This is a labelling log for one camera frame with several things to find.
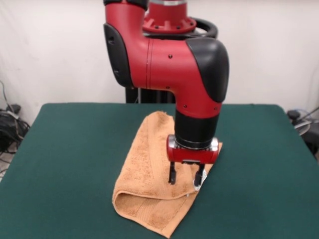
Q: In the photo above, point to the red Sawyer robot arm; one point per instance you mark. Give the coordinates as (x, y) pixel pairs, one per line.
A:
(169, 64)

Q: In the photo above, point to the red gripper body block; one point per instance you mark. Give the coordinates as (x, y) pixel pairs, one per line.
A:
(192, 155)

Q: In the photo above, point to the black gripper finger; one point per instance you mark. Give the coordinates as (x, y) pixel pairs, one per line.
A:
(172, 174)
(198, 179)

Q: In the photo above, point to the orange terry towel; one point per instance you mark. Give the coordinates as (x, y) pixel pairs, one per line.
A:
(144, 161)

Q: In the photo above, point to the black pedestal foot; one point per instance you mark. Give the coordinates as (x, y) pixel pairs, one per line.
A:
(294, 114)
(14, 108)

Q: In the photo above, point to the black floor object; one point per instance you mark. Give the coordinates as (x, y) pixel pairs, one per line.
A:
(312, 142)

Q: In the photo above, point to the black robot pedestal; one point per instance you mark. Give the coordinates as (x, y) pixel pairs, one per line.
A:
(207, 27)

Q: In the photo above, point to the dark green table cloth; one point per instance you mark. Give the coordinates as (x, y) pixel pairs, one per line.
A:
(62, 161)

